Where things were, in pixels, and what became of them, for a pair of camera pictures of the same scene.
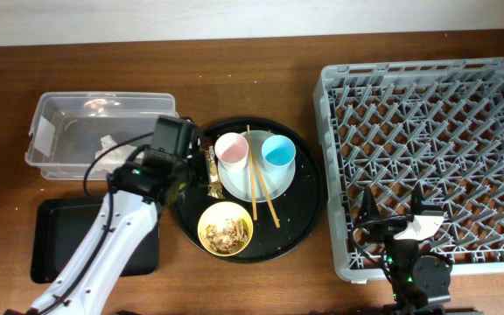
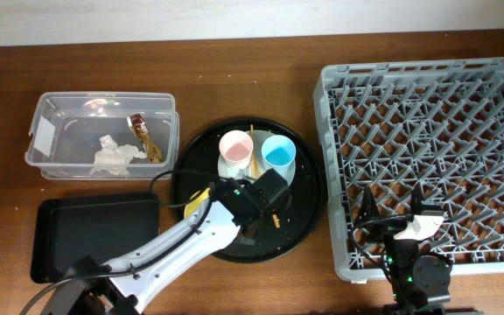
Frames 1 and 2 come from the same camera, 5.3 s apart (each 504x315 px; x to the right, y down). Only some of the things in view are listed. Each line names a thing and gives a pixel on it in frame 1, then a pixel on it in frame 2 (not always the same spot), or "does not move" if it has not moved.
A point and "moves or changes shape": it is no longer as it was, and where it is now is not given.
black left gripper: (186, 173) -> (255, 223)
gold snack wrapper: (214, 187) -> (140, 130)
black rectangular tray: (62, 229) does not move
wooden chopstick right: (265, 190) does not move
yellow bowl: (225, 228) moves or changes shape
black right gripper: (392, 228) does not move
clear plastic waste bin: (66, 128) does not move
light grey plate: (276, 180) does not move
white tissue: (115, 157) does not move
